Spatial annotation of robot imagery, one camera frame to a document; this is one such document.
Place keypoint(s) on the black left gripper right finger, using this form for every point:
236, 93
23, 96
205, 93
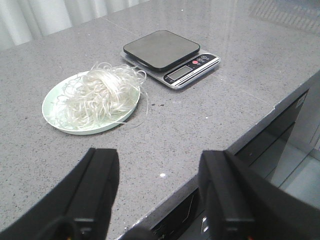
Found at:
241, 205

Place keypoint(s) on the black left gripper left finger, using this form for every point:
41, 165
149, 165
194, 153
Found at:
78, 208

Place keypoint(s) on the white vermicelli noodle bundle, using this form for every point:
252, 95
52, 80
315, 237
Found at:
100, 97

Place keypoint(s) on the pale green round plate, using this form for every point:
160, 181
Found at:
50, 110

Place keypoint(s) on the digital kitchen scale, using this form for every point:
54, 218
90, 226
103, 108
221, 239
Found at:
171, 59

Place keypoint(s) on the white pleated curtain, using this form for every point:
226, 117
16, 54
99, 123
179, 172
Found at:
22, 21

